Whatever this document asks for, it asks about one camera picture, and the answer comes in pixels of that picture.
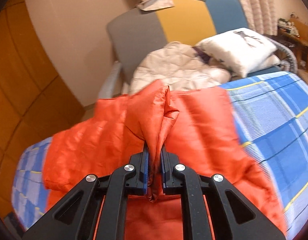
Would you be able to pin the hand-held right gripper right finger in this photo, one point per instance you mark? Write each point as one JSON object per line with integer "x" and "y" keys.
{"x": 165, "y": 172}

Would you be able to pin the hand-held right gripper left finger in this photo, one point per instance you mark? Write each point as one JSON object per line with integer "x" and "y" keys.
{"x": 145, "y": 172}

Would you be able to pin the orange puffer jacket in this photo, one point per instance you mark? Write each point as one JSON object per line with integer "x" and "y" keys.
{"x": 206, "y": 120}

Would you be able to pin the white quilted jacket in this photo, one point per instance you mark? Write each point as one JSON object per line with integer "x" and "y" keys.
{"x": 174, "y": 70}

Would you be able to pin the blue plaid bed sheet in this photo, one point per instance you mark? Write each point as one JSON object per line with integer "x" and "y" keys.
{"x": 269, "y": 110}

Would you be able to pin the dark purple cloth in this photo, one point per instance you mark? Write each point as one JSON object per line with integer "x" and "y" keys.
{"x": 201, "y": 53}

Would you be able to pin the grey yellow blue headboard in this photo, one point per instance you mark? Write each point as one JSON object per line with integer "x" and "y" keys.
{"x": 134, "y": 35}

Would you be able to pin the white pillow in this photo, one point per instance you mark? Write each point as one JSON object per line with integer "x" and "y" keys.
{"x": 239, "y": 50}

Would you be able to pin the wooden wardrobe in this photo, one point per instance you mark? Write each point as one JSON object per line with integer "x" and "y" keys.
{"x": 18, "y": 80}

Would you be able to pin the wooden desk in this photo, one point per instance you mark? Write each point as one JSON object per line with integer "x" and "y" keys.
{"x": 300, "y": 42}

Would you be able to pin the white bed frame rail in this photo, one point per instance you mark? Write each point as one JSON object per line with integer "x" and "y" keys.
{"x": 111, "y": 77}

